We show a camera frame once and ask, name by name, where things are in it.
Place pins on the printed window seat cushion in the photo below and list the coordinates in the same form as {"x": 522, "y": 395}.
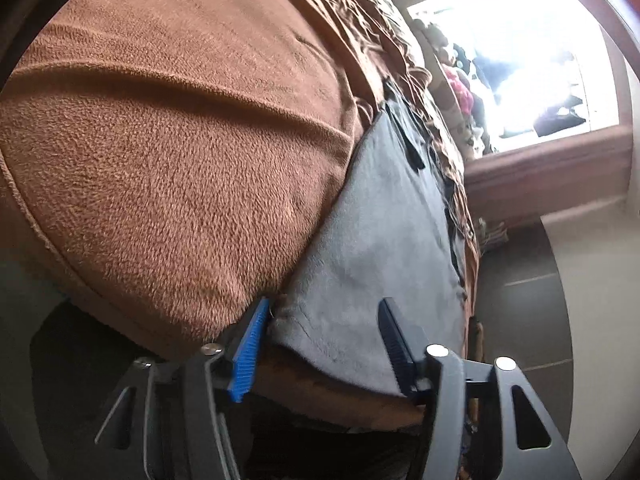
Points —
{"x": 462, "y": 135}

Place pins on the small dark hanging garment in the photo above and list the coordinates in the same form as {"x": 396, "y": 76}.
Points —
{"x": 557, "y": 122}

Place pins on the grey t-shirt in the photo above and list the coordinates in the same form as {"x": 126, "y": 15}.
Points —
{"x": 380, "y": 240}

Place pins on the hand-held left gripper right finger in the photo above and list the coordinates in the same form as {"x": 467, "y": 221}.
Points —
{"x": 397, "y": 345}

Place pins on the brown bed blanket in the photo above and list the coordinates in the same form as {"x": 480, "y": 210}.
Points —
{"x": 175, "y": 135}

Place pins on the window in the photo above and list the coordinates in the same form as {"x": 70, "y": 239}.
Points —
{"x": 525, "y": 45}

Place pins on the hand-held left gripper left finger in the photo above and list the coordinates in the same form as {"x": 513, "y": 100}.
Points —
{"x": 247, "y": 350}

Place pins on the pink plush toy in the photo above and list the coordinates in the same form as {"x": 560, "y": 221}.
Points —
{"x": 460, "y": 90}

